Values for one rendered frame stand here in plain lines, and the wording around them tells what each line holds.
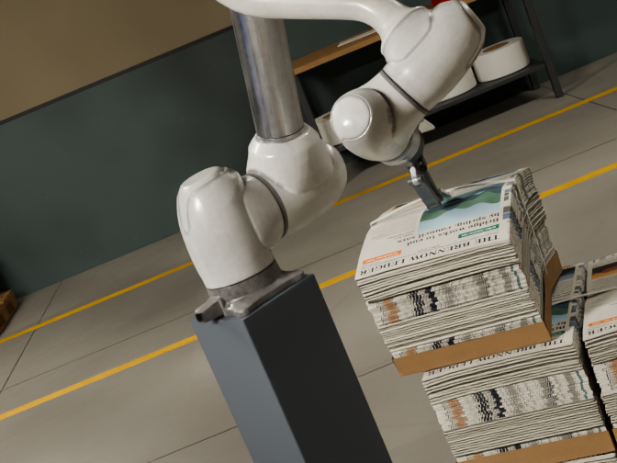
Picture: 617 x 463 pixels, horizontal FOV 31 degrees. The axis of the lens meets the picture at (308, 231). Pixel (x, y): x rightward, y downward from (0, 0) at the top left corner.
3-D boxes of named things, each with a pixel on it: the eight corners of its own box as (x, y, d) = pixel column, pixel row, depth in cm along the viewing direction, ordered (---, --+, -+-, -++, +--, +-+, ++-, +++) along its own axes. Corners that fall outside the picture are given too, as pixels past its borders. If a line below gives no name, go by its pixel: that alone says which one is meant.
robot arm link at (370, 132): (385, 178, 183) (439, 119, 180) (350, 162, 169) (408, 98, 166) (343, 136, 187) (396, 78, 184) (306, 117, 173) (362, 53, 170)
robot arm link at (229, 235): (190, 289, 228) (147, 193, 223) (255, 250, 238) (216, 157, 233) (230, 290, 215) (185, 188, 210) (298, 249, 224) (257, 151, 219)
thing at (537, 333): (409, 326, 215) (400, 309, 213) (553, 288, 204) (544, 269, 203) (400, 378, 202) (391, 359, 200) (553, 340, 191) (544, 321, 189)
